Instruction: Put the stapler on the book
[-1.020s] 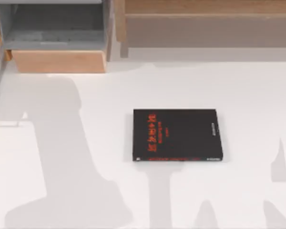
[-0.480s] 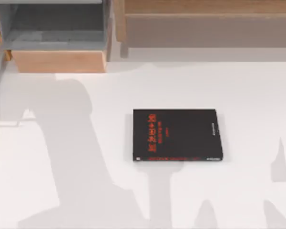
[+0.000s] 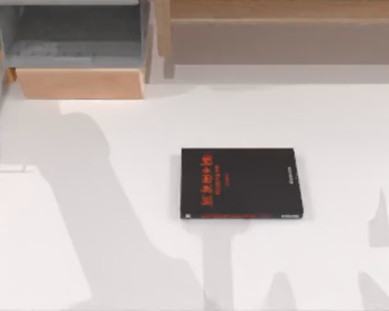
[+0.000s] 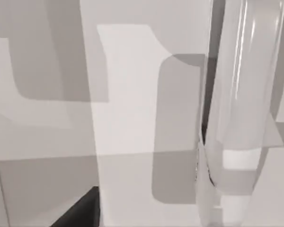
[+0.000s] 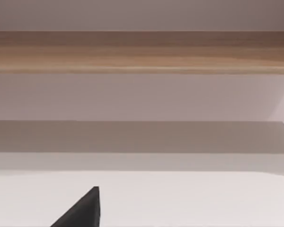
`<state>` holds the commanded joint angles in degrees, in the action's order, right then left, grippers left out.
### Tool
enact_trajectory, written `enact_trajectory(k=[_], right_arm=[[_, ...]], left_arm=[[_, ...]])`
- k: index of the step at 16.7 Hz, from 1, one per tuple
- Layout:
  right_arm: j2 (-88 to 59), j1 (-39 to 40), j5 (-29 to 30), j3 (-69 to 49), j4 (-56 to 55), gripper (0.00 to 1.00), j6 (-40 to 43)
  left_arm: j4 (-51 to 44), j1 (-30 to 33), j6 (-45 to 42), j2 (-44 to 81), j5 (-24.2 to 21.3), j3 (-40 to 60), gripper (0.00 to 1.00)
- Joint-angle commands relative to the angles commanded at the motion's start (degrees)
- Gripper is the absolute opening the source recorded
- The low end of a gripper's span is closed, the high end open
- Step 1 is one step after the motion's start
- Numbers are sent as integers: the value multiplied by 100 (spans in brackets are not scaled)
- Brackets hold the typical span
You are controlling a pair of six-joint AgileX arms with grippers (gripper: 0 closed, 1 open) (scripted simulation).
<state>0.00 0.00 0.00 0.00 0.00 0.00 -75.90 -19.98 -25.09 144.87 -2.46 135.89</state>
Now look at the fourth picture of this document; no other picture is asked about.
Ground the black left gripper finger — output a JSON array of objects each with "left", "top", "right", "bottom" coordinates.
[{"left": 49, "top": 186, "right": 101, "bottom": 227}]

